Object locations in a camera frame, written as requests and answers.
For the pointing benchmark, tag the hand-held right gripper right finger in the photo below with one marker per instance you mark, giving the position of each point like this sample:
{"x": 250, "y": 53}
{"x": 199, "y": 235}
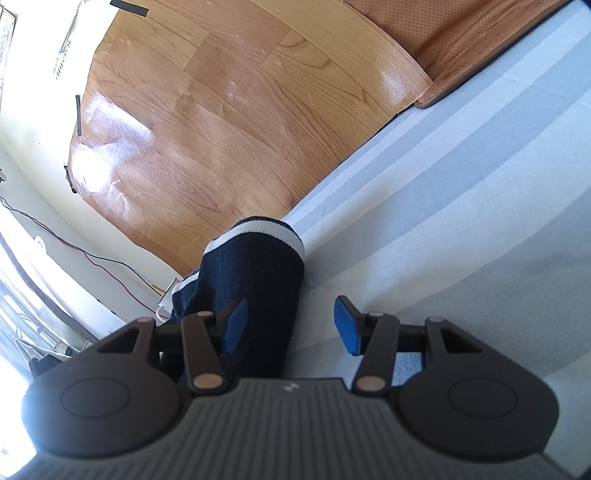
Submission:
{"x": 348, "y": 327}

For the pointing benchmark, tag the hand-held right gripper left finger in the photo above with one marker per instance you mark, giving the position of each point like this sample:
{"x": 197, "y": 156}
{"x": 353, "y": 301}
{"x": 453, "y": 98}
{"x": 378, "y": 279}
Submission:
{"x": 235, "y": 325}

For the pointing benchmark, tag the navy knit sweater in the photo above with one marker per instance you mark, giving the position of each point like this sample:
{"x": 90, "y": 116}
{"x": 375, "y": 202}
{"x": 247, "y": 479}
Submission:
{"x": 258, "y": 286}

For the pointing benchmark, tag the wood pattern vinyl sheet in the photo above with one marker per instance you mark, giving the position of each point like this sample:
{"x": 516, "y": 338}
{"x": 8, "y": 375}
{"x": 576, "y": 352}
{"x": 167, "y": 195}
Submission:
{"x": 231, "y": 115}

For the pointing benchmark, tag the brown perforated cushion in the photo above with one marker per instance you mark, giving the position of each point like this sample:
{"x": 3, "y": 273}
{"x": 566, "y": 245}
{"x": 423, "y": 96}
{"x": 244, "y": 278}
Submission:
{"x": 438, "y": 46}

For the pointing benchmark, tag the black tape strip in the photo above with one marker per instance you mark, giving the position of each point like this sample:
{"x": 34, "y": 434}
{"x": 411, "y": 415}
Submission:
{"x": 129, "y": 7}

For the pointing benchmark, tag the white printed wall sheet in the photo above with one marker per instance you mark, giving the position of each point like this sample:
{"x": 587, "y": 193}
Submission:
{"x": 62, "y": 60}

